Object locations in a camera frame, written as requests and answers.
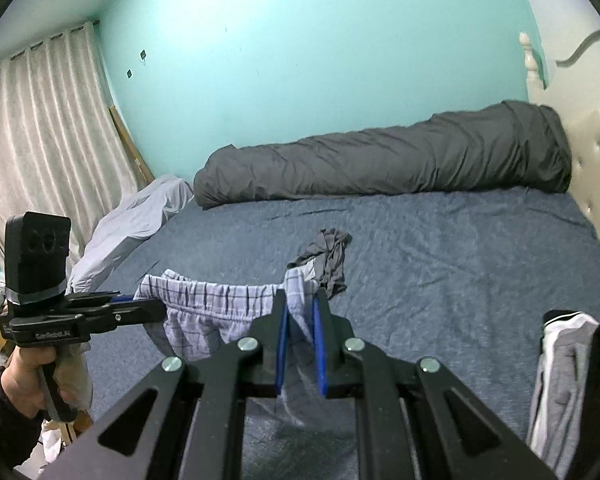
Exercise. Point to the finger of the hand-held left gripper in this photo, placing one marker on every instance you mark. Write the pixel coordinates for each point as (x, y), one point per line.
(130, 314)
(107, 298)

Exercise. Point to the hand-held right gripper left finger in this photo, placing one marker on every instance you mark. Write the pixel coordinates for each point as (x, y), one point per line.
(280, 345)

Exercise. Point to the light grey pillow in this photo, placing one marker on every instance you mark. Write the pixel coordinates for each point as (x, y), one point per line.
(130, 225)

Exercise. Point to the white and grey garment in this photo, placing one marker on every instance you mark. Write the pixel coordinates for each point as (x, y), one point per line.
(555, 385)

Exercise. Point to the blue bed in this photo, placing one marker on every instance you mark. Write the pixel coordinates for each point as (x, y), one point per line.
(455, 270)

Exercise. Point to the cream curtain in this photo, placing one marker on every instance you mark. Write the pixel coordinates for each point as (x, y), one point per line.
(45, 150)

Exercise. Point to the plaid shorts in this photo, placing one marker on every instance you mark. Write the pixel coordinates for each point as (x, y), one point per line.
(205, 310)

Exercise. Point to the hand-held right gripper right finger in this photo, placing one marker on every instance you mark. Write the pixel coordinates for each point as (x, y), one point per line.
(321, 345)

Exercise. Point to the dark grey garment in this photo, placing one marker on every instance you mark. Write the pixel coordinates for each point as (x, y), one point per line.
(330, 260)

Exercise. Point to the person's left forearm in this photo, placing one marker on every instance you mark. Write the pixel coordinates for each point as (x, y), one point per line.
(5, 435)

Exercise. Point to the wooden plank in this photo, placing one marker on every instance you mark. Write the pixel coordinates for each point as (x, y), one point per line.
(130, 145)

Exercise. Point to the cream tufted headboard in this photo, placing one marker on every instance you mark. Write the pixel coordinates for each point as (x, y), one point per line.
(595, 160)

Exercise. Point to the dark grey rolled duvet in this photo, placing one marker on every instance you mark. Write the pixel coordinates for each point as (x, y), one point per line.
(405, 160)

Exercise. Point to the person's left hand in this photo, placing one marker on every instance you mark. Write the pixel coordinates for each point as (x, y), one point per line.
(22, 380)

